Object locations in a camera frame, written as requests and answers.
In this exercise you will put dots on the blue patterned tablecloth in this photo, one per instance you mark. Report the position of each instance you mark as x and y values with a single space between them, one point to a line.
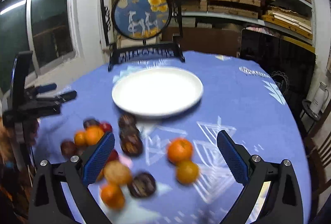
207 140

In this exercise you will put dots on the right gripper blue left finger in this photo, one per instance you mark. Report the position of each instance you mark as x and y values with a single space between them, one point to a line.
95 157

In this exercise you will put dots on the orange tangerine with stem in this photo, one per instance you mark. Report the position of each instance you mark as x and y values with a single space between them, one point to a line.
179 150

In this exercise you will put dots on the dark purple passion fruit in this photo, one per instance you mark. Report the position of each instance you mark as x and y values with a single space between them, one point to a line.
127 120
89 122

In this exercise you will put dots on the white round plate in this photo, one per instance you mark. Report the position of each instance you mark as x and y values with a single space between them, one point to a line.
158 92

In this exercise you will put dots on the dark brown passion fruit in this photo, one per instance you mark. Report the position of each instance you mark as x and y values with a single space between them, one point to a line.
131 145

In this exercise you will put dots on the small red plum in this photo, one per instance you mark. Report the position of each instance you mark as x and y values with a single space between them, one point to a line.
106 127

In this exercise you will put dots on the round deer art screen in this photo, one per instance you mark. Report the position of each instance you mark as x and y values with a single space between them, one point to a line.
129 24

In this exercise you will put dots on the dark red plum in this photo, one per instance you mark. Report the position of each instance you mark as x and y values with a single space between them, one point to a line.
68 149

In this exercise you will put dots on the yellow-orange tangerine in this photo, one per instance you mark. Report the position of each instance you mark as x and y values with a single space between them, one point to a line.
187 172

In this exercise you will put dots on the wooden chair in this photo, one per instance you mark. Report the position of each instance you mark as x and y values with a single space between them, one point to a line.
319 156

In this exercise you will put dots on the dark wrinkled passion fruit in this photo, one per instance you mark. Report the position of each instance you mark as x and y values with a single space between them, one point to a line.
143 185

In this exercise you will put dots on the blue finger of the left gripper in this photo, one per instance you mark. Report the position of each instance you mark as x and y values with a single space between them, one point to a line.
66 97
44 88

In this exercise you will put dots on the tan round fruit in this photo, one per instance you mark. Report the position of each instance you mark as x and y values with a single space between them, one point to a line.
117 173

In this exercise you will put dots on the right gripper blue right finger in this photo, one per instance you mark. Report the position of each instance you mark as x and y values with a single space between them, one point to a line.
235 157

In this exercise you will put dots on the white thermos jug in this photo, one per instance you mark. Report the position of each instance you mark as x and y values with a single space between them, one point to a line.
319 99

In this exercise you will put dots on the window with white frame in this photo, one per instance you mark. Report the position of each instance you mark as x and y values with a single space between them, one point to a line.
46 27

